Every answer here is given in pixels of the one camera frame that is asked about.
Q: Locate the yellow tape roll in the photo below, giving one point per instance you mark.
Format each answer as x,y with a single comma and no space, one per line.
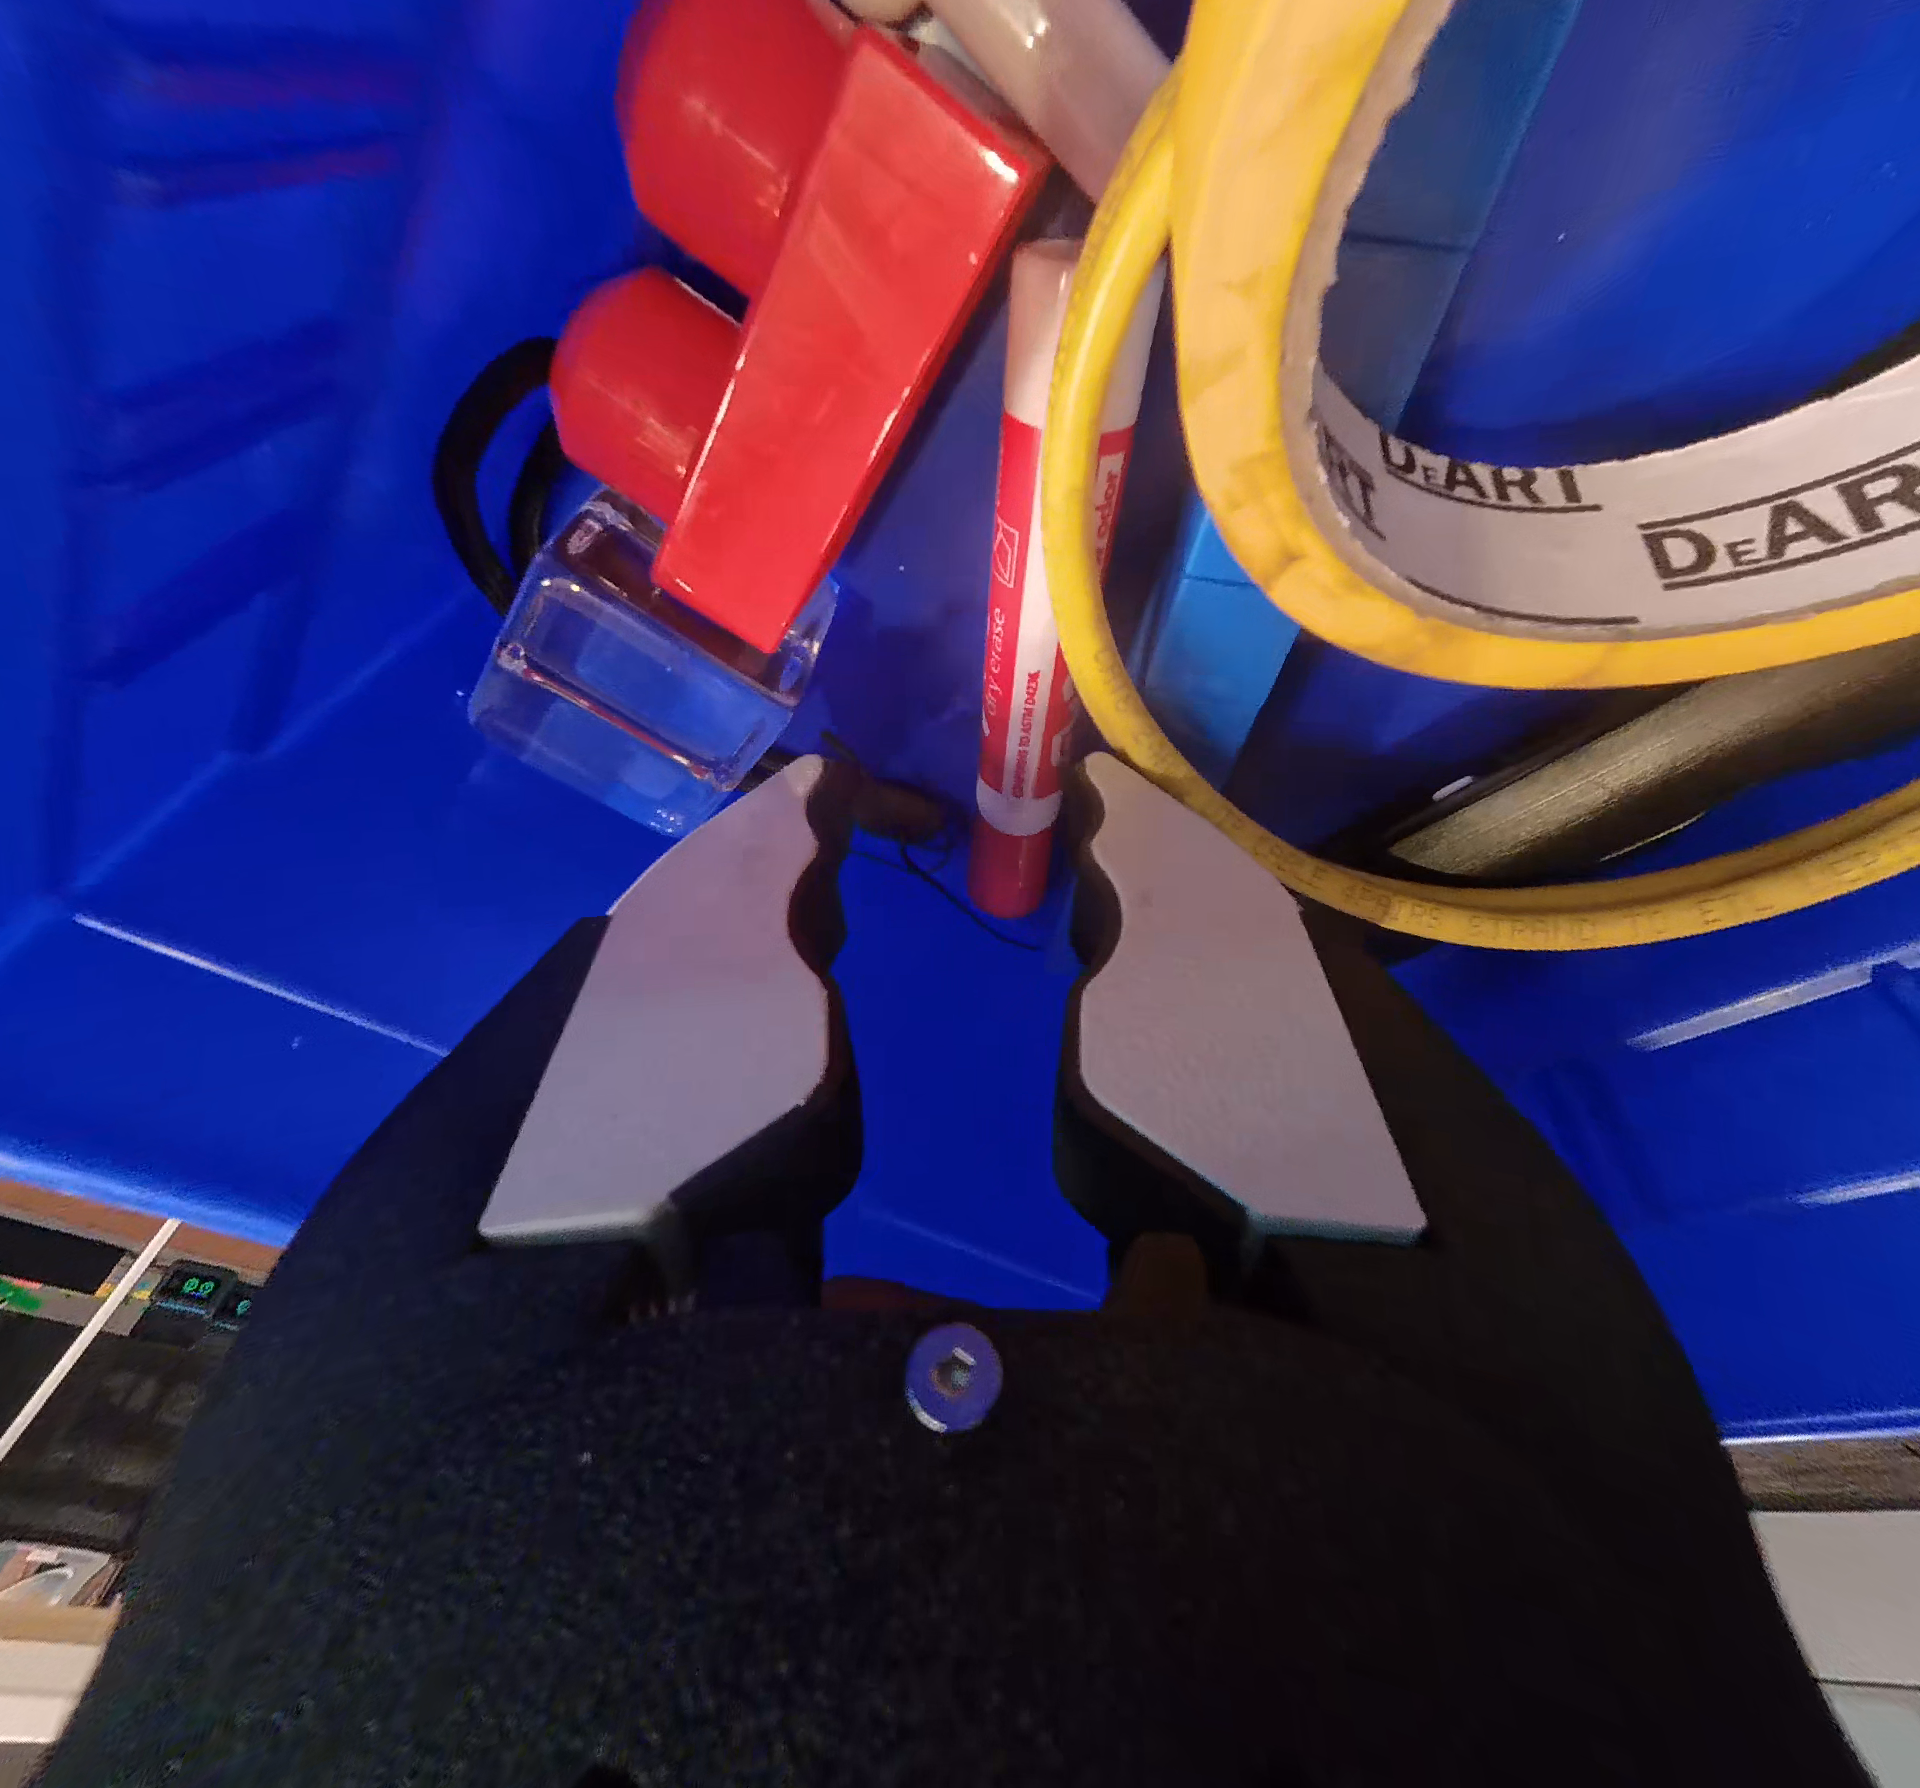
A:
1244,319

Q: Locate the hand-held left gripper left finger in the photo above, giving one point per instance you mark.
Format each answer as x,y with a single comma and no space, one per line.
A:
661,1068

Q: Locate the large blue plastic bin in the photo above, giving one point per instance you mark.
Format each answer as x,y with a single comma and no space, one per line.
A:
225,469

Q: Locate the clear plastic cube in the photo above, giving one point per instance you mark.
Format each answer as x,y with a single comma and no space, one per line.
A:
645,678

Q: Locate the dark grey flat bar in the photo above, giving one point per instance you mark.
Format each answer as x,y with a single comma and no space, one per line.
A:
1651,761

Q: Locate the red and white marker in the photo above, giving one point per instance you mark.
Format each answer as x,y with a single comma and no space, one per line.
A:
1028,648

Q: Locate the black device green display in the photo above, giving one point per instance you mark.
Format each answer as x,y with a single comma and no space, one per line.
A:
195,1286

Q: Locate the light blue block strip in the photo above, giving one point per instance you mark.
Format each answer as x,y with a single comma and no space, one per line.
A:
1501,92

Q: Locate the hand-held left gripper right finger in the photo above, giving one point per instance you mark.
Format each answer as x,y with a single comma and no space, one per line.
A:
1230,1053

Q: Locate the red double-peg block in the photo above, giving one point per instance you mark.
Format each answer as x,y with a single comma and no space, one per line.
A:
781,319

